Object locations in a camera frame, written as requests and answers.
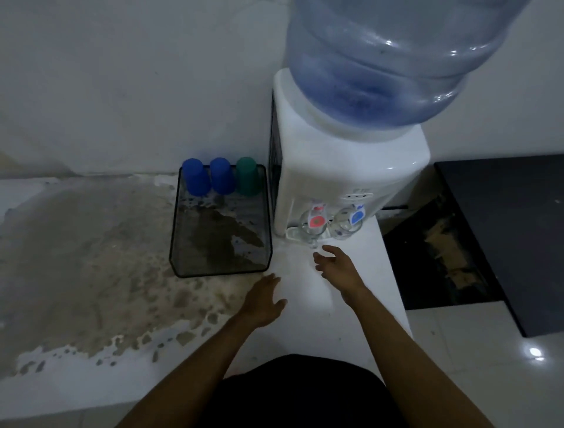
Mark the person's right hand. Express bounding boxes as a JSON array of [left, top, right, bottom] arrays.
[[313, 245, 370, 308]]

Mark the person's left hand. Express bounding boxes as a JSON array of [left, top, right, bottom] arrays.
[[238, 273, 288, 330]]

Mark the person's left forearm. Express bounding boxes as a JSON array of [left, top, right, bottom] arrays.
[[115, 314, 261, 428]]

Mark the person's right forearm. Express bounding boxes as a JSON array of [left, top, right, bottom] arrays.
[[341, 287, 495, 428]]

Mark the clear drinking glass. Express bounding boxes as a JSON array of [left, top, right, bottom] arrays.
[[330, 207, 363, 241], [299, 210, 329, 246]]

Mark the white drip tray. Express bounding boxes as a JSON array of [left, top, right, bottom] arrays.
[[285, 225, 336, 243]]

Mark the red dispenser tap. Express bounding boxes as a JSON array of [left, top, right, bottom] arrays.
[[308, 202, 329, 229]]

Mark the person's black shirt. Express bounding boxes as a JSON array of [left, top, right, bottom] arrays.
[[211, 354, 411, 428]]

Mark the clear glass tray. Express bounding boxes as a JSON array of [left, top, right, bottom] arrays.
[[169, 164, 274, 279]]

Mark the white water dispenser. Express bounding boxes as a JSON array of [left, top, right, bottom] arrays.
[[267, 68, 432, 242]]

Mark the green plastic cup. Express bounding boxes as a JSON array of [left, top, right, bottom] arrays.
[[235, 156, 259, 197]]

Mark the blue plastic cup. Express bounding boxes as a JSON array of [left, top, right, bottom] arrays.
[[209, 157, 237, 196], [182, 158, 212, 197]]

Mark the black table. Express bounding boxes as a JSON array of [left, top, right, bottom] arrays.
[[434, 153, 564, 339]]

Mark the large blue water bottle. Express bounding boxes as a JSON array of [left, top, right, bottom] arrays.
[[285, 0, 532, 133]]

